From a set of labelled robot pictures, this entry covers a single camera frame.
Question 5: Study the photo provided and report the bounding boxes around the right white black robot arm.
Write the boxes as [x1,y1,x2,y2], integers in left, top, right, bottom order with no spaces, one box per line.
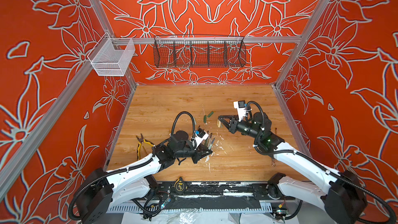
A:
[218,112,368,224]

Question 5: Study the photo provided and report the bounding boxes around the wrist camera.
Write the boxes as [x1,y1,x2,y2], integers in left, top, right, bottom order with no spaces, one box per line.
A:
[233,100,247,121]
[193,128,209,147]

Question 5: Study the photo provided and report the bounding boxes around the white slotted cable duct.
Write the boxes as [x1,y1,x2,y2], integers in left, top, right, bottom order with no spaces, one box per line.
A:
[106,202,273,214]

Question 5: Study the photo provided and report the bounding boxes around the right black corrugated cable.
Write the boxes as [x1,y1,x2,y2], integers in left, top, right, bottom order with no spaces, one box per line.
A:
[254,149,398,224]

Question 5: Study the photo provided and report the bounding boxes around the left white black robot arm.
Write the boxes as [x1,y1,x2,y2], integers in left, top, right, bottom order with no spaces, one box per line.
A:
[67,129,212,224]

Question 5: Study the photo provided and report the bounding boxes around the left black corrugated cable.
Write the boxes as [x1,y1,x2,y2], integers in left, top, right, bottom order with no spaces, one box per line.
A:
[170,111,197,138]

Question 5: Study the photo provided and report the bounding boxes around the white wire basket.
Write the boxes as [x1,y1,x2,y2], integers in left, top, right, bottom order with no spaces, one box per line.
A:
[88,37,135,77]

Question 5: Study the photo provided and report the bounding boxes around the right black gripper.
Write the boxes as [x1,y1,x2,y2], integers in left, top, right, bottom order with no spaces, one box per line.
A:
[219,114,264,142]

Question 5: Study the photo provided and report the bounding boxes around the small circuit board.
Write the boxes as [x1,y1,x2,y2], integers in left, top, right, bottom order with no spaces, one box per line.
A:
[273,204,289,219]

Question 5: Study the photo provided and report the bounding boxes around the grey green pen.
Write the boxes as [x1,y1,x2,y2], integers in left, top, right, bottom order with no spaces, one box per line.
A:
[208,138,215,149]

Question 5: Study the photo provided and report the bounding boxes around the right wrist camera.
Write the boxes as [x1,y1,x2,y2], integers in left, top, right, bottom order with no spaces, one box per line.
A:
[233,100,247,121]

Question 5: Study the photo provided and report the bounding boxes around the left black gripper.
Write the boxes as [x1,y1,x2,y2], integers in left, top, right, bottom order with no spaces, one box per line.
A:
[174,143,212,163]

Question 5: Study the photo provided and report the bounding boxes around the yellow handled pliers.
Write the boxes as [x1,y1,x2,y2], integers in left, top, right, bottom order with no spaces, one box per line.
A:
[136,134,154,160]

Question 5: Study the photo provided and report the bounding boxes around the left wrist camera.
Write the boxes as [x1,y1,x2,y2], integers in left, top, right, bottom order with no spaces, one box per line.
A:
[193,128,209,147]

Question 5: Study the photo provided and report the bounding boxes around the black wire basket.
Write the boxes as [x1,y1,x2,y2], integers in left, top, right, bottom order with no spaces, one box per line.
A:
[153,34,247,68]

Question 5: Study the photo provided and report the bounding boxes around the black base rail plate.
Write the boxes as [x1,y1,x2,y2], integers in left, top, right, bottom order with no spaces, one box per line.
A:
[143,179,293,201]

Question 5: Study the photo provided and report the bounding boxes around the black corrugated cable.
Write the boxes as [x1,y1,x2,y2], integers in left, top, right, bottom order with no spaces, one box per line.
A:
[254,149,398,224]
[170,111,197,138]

